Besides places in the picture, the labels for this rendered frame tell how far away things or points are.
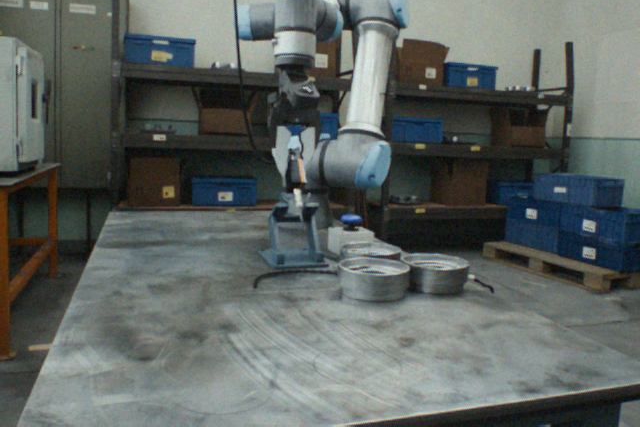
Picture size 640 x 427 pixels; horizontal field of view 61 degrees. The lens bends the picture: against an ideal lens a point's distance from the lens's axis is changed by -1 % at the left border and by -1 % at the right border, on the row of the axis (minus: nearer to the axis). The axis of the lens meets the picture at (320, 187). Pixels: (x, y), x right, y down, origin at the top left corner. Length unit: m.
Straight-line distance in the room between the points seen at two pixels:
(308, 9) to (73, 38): 3.71
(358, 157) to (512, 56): 4.82
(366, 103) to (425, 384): 0.90
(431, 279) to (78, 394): 0.51
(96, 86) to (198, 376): 4.10
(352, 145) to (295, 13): 0.41
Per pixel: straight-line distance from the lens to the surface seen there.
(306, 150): 0.99
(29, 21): 4.68
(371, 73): 1.37
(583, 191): 4.62
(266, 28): 1.14
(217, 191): 4.35
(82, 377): 0.57
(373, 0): 1.44
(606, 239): 4.49
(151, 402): 0.51
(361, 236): 1.06
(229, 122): 4.28
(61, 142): 4.58
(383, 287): 0.77
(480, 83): 5.18
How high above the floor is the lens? 1.03
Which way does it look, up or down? 5 degrees down
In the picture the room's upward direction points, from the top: 2 degrees clockwise
